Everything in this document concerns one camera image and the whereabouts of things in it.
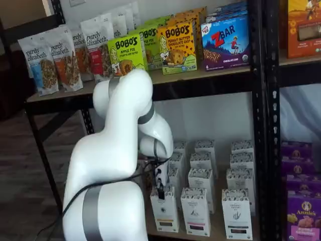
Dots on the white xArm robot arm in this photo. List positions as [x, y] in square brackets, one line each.
[113, 150]

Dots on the white box yellow strip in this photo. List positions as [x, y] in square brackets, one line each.
[164, 213]
[180, 146]
[176, 160]
[175, 180]

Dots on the green Bobo's apple pie box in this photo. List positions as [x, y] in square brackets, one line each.
[125, 50]
[160, 21]
[151, 50]

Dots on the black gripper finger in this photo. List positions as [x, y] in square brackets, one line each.
[161, 194]

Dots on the white purely elizabeth granola bag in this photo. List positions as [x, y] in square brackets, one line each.
[133, 15]
[120, 25]

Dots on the blue Zbar box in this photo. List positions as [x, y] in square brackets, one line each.
[225, 15]
[228, 6]
[225, 45]

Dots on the blue purely elizabeth granola bag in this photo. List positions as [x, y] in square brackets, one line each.
[37, 65]

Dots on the white plastic sheet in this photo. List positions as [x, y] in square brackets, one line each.
[301, 113]

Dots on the red purely elizabeth granola bag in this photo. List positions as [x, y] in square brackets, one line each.
[97, 50]

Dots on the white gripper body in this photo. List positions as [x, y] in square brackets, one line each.
[164, 173]

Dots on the white box dark strip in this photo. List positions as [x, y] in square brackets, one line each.
[235, 216]
[238, 178]
[242, 146]
[240, 160]

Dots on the white box pink strip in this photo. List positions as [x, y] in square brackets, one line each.
[204, 145]
[200, 178]
[200, 159]
[195, 213]

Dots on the orange snack box with window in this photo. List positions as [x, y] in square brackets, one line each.
[303, 25]

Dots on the yellow Bobo's peanut butter box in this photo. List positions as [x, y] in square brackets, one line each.
[175, 47]
[201, 15]
[184, 18]

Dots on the orange purely elizabeth granola bag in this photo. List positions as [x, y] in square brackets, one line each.
[82, 60]
[67, 65]

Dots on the purple Annie's snack box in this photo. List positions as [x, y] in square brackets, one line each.
[298, 167]
[303, 185]
[296, 150]
[303, 218]

